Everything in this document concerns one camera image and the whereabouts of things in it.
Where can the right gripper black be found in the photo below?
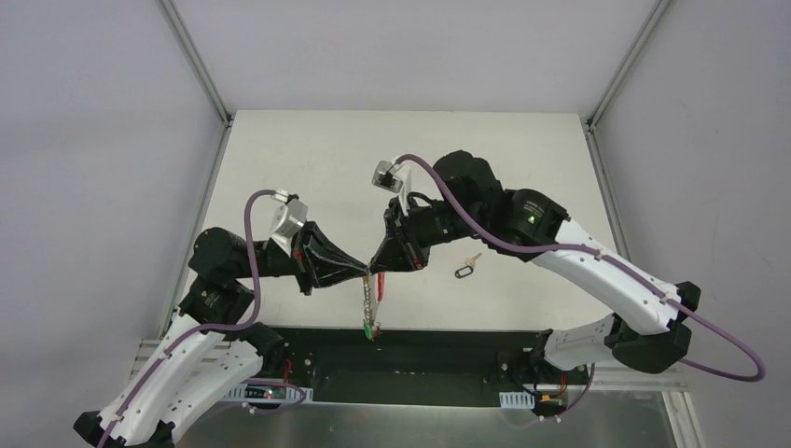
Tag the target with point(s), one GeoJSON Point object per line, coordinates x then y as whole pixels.
{"type": "Point", "coordinates": [404, 242]}

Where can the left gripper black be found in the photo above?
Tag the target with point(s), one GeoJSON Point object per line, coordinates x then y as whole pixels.
{"type": "Point", "coordinates": [306, 257]}

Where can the key with black tag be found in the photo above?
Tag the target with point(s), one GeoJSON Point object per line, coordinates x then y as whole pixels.
{"type": "Point", "coordinates": [468, 267]}

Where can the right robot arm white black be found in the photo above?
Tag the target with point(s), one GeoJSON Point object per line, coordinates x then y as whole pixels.
{"type": "Point", "coordinates": [645, 329]}

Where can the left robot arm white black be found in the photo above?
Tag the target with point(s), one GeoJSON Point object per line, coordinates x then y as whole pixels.
{"type": "Point", "coordinates": [215, 341]}

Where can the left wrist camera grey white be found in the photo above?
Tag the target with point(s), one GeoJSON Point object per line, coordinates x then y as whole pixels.
{"type": "Point", "coordinates": [288, 220]}

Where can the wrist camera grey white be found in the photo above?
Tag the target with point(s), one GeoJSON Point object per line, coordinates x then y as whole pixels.
{"type": "Point", "coordinates": [288, 220]}
{"type": "Point", "coordinates": [396, 178]}

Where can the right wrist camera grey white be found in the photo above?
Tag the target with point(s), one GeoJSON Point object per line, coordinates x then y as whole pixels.
{"type": "Point", "coordinates": [396, 178]}

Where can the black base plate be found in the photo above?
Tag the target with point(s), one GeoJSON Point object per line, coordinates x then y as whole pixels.
{"type": "Point", "coordinates": [410, 367]}

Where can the left white cable duct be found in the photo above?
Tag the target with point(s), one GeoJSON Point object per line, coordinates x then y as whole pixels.
{"type": "Point", "coordinates": [262, 394]}

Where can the white cable duct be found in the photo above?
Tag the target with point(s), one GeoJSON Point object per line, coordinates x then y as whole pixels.
{"type": "Point", "coordinates": [516, 400]}
{"type": "Point", "coordinates": [262, 394]}

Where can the right white cable duct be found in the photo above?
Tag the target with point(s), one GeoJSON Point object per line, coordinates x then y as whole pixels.
{"type": "Point", "coordinates": [516, 400]}

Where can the front aluminium extrusion rail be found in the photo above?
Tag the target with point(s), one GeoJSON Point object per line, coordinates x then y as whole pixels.
{"type": "Point", "coordinates": [610, 375]}

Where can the left aluminium frame rail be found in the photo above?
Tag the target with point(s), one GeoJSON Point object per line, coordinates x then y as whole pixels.
{"type": "Point", "coordinates": [190, 51]}

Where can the aluminium frame rail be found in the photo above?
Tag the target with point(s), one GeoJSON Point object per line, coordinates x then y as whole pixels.
{"type": "Point", "coordinates": [650, 25]}
{"type": "Point", "coordinates": [190, 51]}

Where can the right aluminium frame rail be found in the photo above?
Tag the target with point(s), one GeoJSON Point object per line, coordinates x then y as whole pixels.
{"type": "Point", "coordinates": [650, 25]}

